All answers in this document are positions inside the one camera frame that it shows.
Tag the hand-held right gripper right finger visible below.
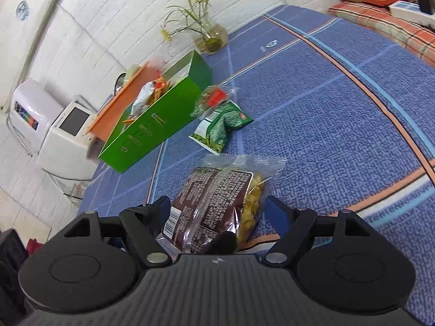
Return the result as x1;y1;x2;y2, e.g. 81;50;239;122
261;195;381;267

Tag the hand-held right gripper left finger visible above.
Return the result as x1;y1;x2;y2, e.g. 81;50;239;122
44;196;172;267

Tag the dark brown chip packet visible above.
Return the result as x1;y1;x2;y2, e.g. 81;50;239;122
156;154;287;255

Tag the green cardboard box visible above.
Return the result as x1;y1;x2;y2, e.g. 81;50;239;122
98;49;213;174

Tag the white snack packet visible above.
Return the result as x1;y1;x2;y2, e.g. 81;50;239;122
136;81;162;106

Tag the orange snack packet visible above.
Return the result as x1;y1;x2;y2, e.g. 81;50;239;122
154;71;172;93

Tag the green pea packet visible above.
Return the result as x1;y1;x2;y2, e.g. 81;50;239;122
188;100;255;154

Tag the orange plastic basin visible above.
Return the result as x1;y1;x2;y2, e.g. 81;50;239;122
86;62;161;145

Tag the blue checked tablecloth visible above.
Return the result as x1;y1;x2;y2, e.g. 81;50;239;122
79;4;435;326

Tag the white appliance with screen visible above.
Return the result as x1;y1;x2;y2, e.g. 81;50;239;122
37;99;100;181

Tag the red and green snack packet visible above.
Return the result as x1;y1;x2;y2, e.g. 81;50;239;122
189;85;239;119

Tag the dark bowl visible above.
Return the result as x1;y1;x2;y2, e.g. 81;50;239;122
113;73;128;96

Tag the dark object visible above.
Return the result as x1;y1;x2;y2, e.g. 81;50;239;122
0;228;30;326

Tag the glass vase with orchid plant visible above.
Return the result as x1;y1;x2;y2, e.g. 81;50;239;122
160;0;236;55

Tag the orange plaid cloth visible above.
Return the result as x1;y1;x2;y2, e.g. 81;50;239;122
325;0;435;69

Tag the white power strip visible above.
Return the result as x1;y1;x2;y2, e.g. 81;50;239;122
388;0;435;28

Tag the white wall water purifier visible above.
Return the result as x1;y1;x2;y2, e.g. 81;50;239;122
6;77;66;158

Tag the round blue wall sticker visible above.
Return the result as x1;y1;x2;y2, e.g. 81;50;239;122
15;1;30;20

